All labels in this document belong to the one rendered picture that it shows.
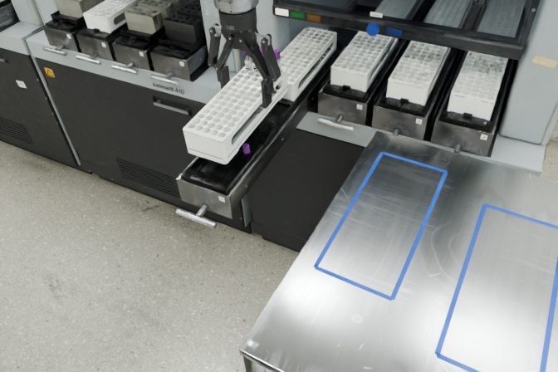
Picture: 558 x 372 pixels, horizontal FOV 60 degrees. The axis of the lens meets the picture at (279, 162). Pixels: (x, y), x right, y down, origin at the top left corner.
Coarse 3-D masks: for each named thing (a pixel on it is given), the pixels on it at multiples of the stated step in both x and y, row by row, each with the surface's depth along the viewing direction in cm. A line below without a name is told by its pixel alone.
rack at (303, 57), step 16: (304, 32) 141; (320, 32) 141; (336, 32) 139; (288, 48) 134; (304, 48) 133; (320, 48) 133; (288, 64) 127; (304, 64) 127; (320, 64) 134; (288, 80) 122; (304, 80) 132; (288, 96) 123
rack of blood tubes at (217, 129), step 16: (240, 80) 112; (256, 80) 113; (224, 96) 107; (240, 96) 108; (256, 96) 108; (272, 96) 113; (208, 112) 103; (224, 112) 105; (240, 112) 103; (256, 112) 112; (192, 128) 102; (208, 128) 100; (224, 128) 99; (240, 128) 108; (192, 144) 101; (208, 144) 98; (224, 144) 97; (240, 144) 103; (224, 160) 100
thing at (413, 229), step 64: (384, 192) 98; (448, 192) 97; (512, 192) 96; (320, 256) 87; (384, 256) 86; (448, 256) 86; (512, 256) 85; (320, 320) 78; (384, 320) 77; (448, 320) 77; (512, 320) 76
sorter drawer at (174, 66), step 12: (156, 48) 147; (168, 48) 147; (180, 48) 149; (204, 48) 149; (156, 60) 148; (168, 60) 146; (180, 60) 144; (192, 60) 145; (204, 60) 151; (168, 72) 149; (180, 72) 147; (192, 72) 147
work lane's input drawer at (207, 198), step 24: (336, 48) 143; (312, 96) 130; (264, 120) 120; (288, 120) 119; (264, 144) 112; (192, 168) 107; (216, 168) 108; (240, 168) 108; (264, 168) 114; (192, 192) 106; (216, 192) 102; (240, 192) 105; (192, 216) 104
